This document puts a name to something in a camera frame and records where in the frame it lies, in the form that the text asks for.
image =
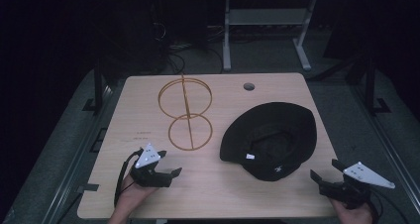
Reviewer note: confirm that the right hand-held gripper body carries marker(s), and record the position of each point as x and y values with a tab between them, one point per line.
350	189

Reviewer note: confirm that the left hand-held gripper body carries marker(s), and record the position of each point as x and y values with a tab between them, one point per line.
148	177

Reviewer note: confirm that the person's left hand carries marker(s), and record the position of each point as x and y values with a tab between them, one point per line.
132	194

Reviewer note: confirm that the person's right hand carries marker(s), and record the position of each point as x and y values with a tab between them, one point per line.
350	214

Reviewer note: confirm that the black bucket hat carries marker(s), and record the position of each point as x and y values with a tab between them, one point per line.
280	118

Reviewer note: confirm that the black table edge bracket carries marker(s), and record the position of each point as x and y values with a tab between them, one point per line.
88	187

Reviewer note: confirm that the black metal post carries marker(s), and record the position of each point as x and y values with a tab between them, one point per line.
98	85
370	85

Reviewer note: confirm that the white metal frame stand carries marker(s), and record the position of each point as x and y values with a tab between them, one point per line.
264	16

